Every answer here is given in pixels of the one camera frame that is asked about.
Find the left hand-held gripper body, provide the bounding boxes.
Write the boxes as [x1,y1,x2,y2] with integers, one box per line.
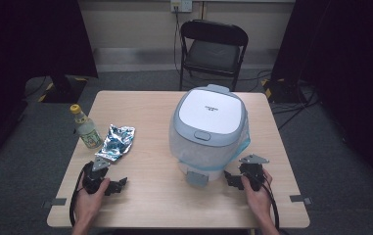
[81,156,112,195]

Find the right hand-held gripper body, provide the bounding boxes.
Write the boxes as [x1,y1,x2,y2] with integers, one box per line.
[238,154,270,192]

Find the silver foil wrapper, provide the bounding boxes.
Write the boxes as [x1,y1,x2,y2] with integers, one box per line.
[94,123,136,163]

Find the clear bottle yellow cap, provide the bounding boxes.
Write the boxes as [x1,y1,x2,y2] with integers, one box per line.
[70,103,104,150]

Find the white grey pedal trash can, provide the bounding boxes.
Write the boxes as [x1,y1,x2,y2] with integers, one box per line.
[168,83,252,189]

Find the person's left hand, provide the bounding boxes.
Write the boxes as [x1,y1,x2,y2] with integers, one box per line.
[74,178,111,224]

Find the person's right hand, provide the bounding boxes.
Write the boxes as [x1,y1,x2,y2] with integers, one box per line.
[241,169,273,223]

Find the grey tape piece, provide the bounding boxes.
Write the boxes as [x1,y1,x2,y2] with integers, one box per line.
[41,197,68,210]
[289,194,313,207]

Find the black stand base striped tape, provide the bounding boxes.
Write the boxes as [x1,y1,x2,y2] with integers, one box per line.
[37,74,89,104]
[260,77,303,105]

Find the black folding chair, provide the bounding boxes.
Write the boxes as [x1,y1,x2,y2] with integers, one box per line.
[178,19,250,93]

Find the dark curtain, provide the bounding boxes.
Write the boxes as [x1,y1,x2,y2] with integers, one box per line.
[0,0,99,170]
[270,0,373,197]

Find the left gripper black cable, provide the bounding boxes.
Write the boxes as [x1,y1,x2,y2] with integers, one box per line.
[69,161,94,228]

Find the black floor cables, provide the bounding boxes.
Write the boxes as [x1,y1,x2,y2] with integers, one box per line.
[239,69,321,130]

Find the black wall socket cable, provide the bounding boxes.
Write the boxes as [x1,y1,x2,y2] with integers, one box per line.
[172,6,184,78]

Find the white wall socket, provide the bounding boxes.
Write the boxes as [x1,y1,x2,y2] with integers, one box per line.
[169,0,193,14]

